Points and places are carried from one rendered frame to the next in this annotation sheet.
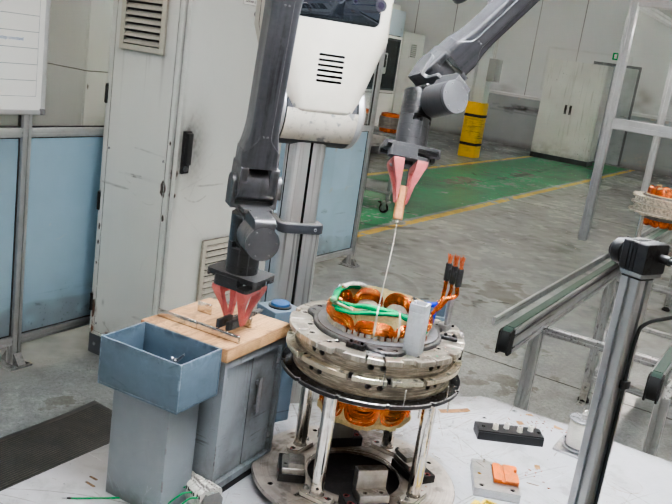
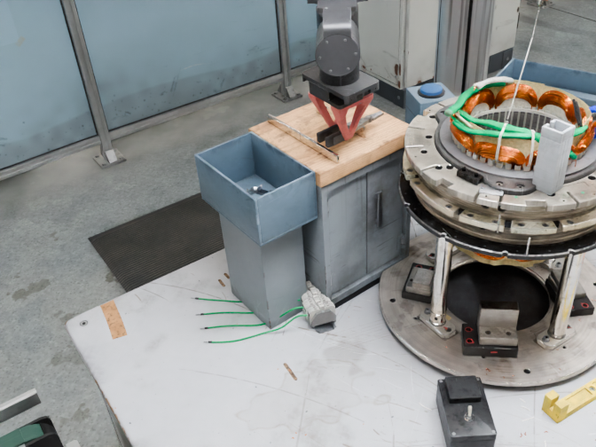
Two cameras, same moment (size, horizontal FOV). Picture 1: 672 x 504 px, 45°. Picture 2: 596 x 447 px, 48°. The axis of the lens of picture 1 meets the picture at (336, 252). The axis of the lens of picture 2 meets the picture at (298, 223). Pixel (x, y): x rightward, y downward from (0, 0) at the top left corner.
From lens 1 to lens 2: 0.57 m
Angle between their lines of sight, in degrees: 34
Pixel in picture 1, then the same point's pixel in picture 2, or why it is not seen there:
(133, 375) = (223, 199)
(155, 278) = (400, 13)
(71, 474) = (208, 270)
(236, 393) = (347, 211)
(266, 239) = (341, 49)
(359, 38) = not seen: outside the picture
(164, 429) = (259, 254)
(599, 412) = not seen: outside the picture
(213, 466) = (325, 284)
